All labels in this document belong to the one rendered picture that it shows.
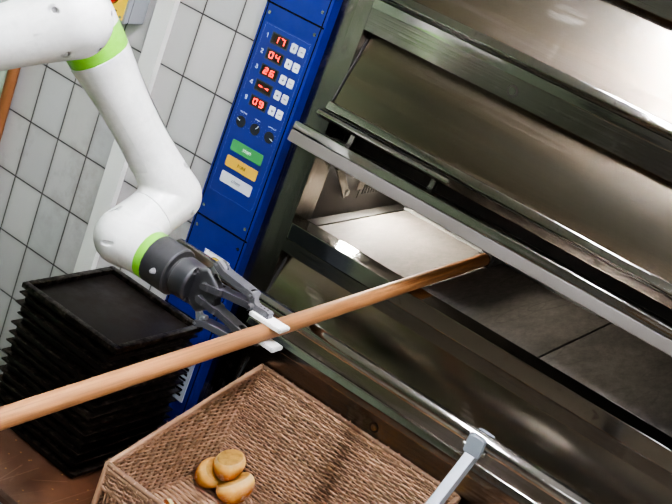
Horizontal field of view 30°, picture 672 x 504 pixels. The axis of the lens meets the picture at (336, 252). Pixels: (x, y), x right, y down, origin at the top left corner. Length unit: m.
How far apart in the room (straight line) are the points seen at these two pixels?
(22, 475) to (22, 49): 1.02
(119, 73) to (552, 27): 0.82
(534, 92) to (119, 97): 0.79
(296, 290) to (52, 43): 0.98
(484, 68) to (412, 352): 0.61
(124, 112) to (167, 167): 0.13
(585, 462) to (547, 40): 0.82
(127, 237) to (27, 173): 1.01
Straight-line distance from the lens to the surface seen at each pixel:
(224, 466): 2.76
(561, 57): 2.42
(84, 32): 2.02
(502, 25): 2.47
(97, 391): 1.81
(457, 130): 2.52
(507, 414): 2.58
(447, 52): 2.53
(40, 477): 2.72
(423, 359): 2.64
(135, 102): 2.26
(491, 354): 2.55
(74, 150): 3.13
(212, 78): 2.85
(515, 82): 2.47
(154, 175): 2.31
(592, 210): 2.41
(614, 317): 2.27
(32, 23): 2.02
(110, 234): 2.28
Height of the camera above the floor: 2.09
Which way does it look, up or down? 20 degrees down
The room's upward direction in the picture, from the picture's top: 21 degrees clockwise
